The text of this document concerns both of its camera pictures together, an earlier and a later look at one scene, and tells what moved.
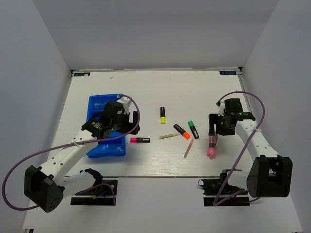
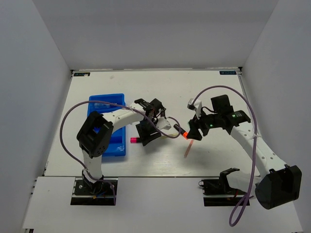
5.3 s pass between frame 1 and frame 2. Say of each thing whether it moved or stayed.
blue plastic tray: stayed
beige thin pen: stayed
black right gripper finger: moved
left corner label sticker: stayed
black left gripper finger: moved
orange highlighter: stayed
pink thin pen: stayed
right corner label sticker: stayed
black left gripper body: moved
